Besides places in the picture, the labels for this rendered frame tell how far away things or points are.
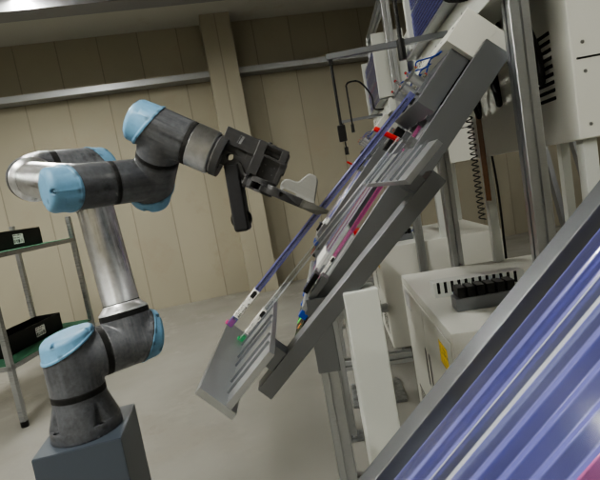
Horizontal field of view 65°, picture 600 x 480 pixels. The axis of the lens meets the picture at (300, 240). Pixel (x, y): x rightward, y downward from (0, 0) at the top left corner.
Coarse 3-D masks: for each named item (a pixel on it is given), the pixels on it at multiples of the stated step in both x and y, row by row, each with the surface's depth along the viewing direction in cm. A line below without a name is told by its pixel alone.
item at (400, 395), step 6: (354, 234) 204; (366, 282) 211; (396, 378) 229; (354, 384) 231; (396, 384) 223; (354, 390) 223; (396, 390) 216; (402, 390) 215; (354, 396) 218; (396, 396) 210; (402, 396) 209; (354, 402) 212; (396, 402) 207; (354, 408) 208
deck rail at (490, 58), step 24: (480, 48) 98; (480, 72) 99; (456, 96) 100; (480, 96) 100; (432, 120) 101; (456, 120) 100; (432, 168) 102; (384, 192) 103; (384, 216) 104; (360, 240) 104; (336, 264) 106
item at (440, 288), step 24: (408, 0) 152; (408, 24) 153; (432, 24) 128; (432, 288) 137; (456, 288) 120; (480, 288) 119; (504, 288) 119; (312, 312) 102; (336, 360) 103; (408, 360) 179; (360, 432) 187
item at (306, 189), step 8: (312, 176) 77; (288, 184) 77; (296, 184) 77; (304, 184) 78; (312, 184) 78; (296, 192) 78; (304, 192) 78; (312, 192) 78; (304, 200) 77; (312, 200) 78; (304, 208) 77; (312, 208) 78; (320, 208) 78
